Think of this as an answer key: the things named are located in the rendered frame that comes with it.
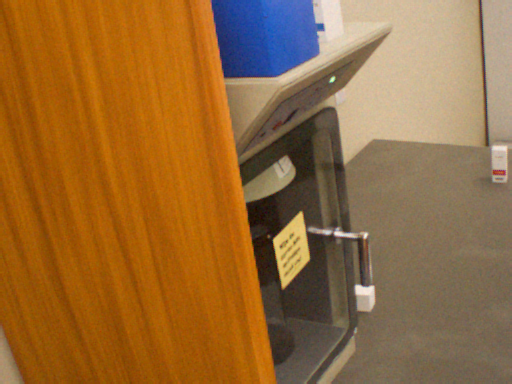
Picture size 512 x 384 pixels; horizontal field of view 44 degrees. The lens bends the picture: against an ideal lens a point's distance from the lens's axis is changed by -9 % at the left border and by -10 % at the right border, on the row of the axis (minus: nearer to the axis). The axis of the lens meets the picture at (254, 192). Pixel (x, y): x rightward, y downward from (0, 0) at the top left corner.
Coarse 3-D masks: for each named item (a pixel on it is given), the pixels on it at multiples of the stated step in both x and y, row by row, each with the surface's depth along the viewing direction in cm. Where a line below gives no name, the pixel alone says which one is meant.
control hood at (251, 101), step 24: (360, 24) 87; (384, 24) 85; (336, 48) 74; (360, 48) 79; (288, 72) 65; (312, 72) 68; (240, 96) 66; (264, 96) 64; (288, 96) 68; (240, 120) 67; (264, 120) 68; (240, 144) 69
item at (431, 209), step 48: (384, 144) 208; (432, 144) 202; (384, 192) 175; (432, 192) 170; (480, 192) 165; (384, 240) 151; (432, 240) 146; (480, 240) 142; (384, 288) 132; (432, 288) 128; (480, 288) 125; (384, 336) 117; (432, 336) 114; (480, 336) 111
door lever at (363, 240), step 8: (336, 232) 99; (344, 232) 99; (360, 232) 98; (336, 240) 99; (352, 240) 98; (360, 240) 97; (368, 240) 97; (360, 248) 98; (368, 248) 98; (360, 256) 98; (368, 256) 98; (360, 264) 99; (368, 264) 99; (360, 272) 100; (368, 272) 99; (360, 280) 100; (368, 280) 100
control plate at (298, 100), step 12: (336, 72) 78; (312, 84) 73; (324, 84) 79; (300, 96) 73; (312, 96) 79; (324, 96) 86; (276, 108) 68; (288, 108) 73; (300, 108) 79; (276, 120) 73; (252, 144) 73
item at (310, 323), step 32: (320, 128) 93; (256, 160) 80; (288, 160) 86; (320, 160) 93; (256, 192) 80; (288, 192) 87; (320, 192) 94; (256, 224) 81; (320, 224) 95; (256, 256) 82; (320, 256) 96; (352, 256) 105; (288, 288) 89; (320, 288) 97; (352, 288) 107; (288, 320) 90; (320, 320) 98; (352, 320) 108; (288, 352) 91; (320, 352) 99
